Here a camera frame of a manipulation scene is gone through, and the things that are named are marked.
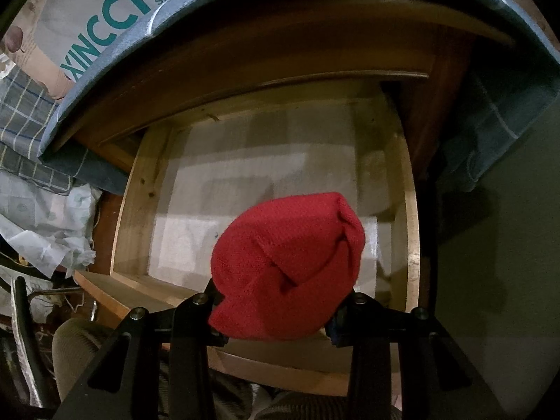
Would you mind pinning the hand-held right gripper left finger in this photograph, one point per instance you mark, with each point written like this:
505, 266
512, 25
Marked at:
192, 315

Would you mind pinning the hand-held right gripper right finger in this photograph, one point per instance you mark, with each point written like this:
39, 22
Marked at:
339, 332

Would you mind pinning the red sock bundle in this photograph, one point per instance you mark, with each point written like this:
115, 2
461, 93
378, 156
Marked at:
288, 267

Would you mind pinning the wooden drawer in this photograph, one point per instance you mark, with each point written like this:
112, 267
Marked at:
135, 192

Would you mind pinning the white plastic bag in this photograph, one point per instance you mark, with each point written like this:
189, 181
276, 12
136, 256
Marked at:
43, 223

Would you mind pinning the grey plaid pillow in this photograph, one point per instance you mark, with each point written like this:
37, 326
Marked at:
26, 113

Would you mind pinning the blue checked cloth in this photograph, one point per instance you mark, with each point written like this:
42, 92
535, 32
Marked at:
503, 113

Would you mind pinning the beige dotted bed sheet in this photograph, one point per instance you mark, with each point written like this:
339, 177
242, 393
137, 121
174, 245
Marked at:
35, 65

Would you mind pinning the white shoe box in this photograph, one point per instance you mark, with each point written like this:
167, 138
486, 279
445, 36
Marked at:
74, 17

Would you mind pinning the black metal frame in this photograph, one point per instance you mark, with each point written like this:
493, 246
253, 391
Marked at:
24, 323

